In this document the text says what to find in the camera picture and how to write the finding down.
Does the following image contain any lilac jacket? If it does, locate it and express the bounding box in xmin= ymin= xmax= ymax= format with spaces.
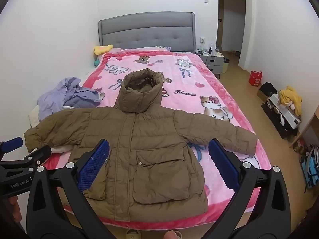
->
xmin=37 ymin=77 xmax=83 ymax=120

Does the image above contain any pink printed blanket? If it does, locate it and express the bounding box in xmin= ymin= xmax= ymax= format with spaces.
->
xmin=41 ymin=45 xmax=273 ymax=226

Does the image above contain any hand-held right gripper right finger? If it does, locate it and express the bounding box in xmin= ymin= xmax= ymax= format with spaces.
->
xmin=208 ymin=138 xmax=291 ymax=239

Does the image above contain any blue backpack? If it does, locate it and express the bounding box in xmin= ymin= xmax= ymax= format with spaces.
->
xmin=298 ymin=144 xmax=319 ymax=190

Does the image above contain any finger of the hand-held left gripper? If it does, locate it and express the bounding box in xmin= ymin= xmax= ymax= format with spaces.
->
xmin=0 ymin=136 xmax=24 ymax=161
xmin=0 ymin=145 xmax=52 ymax=173

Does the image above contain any grey nightstand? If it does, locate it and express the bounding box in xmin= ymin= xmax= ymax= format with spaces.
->
xmin=196 ymin=50 xmax=225 ymax=80

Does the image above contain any yellow garment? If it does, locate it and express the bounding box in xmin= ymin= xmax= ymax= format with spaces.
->
xmin=279 ymin=86 xmax=303 ymax=116

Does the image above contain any brown wooden door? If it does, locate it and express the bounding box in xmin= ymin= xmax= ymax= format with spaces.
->
xmin=216 ymin=0 xmax=225 ymax=47

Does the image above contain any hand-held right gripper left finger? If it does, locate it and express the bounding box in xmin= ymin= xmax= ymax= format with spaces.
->
xmin=25 ymin=139 xmax=111 ymax=239

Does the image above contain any black low rack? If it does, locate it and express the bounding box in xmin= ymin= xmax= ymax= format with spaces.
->
xmin=261 ymin=102 xmax=299 ymax=140

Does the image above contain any red shopping bag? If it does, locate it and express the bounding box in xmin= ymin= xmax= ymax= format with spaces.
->
xmin=248 ymin=70 xmax=263 ymax=87

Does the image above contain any wooden desk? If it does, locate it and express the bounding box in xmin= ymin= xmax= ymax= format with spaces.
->
xmin=288 ymin=112 xmax=319 ymax=150

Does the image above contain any grey padded headboard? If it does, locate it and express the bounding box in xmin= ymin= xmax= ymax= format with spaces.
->
xmin=98 ymin=11 xmax=196 ymax=53

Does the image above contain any person's left hand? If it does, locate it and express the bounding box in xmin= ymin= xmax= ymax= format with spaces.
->
xmin=6 ymin=195 xmax=22 ymax=223

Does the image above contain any brown hooded puffer jacket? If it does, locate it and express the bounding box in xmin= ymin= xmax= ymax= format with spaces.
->
xmin=24 ymin=68 xmax=258 ymax=222

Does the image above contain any black bag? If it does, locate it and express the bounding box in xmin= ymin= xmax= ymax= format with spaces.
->
xmin=259 ymin=82 xmax=278 ymax=97

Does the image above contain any long white box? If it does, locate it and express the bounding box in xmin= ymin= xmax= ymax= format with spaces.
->
xmin=270 ymin=93 xmax=302 ymax=130

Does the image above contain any yellow star plush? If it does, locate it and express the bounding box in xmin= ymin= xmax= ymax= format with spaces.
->
xmin=93 ymin=44 xmax=114 ymax=55

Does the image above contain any cardboard box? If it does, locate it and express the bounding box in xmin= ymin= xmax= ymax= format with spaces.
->
xmin=257 ymin=90 xmax=269 ymax=103

